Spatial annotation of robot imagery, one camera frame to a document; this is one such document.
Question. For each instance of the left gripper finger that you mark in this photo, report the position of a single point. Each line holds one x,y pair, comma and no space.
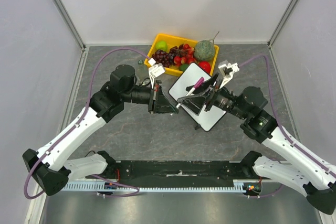
163,108
163,99

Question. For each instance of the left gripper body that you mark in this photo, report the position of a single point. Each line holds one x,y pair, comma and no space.
153,98

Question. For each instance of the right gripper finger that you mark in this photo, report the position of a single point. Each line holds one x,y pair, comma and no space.
195,103
202,87

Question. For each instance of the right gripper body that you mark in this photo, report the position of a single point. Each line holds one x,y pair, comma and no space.
210,95

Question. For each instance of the magenta marker cap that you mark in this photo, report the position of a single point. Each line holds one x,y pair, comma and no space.
198,83

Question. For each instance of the white marker pen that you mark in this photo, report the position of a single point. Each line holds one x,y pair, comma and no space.
191,89

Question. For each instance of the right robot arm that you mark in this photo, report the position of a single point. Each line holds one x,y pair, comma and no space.
307,173

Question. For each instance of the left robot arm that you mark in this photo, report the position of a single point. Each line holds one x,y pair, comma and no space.
50,165

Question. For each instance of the small whiteboard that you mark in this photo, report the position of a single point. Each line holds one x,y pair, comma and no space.
189,77

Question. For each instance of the red apple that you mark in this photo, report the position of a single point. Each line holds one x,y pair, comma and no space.
205,66

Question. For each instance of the green avocado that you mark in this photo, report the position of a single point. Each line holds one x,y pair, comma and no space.
183,67

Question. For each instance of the clear glass bottle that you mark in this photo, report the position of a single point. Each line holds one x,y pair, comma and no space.
141,67

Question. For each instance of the green netted melon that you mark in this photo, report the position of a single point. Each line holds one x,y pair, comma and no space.
204,51

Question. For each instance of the red cherry bunch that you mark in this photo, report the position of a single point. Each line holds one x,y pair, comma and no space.
183,55

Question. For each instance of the purple grape bunch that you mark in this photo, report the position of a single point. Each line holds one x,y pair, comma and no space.
166,58

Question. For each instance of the yellow plastic bin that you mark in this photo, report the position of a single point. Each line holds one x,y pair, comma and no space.
176,41

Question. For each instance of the green apple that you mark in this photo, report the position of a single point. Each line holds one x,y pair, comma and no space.
161,45

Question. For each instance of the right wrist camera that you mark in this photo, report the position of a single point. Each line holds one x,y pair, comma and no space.
227,71

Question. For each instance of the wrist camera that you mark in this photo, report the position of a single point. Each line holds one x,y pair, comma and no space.
155,70
227,71

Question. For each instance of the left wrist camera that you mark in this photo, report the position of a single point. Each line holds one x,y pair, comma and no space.
155,70

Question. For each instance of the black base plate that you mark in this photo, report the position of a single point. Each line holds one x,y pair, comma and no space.
177,174

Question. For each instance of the right aluminium frame post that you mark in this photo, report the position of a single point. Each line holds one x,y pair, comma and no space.
283,20

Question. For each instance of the aluminium frame post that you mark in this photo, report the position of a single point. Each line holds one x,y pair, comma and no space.
69,23
283,20

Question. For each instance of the left aluminium frame post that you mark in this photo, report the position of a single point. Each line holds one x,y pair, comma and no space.
69,23

